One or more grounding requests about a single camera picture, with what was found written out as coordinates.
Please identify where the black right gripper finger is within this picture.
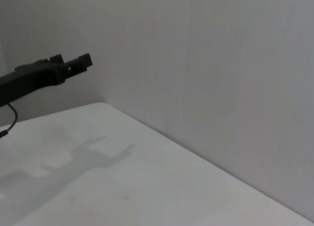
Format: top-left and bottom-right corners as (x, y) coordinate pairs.
(55, 53), (93, 85)
(50, 53), (65, 65)

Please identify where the thin red wrist cable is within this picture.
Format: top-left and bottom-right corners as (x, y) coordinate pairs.
(0, 102), (19, 138)

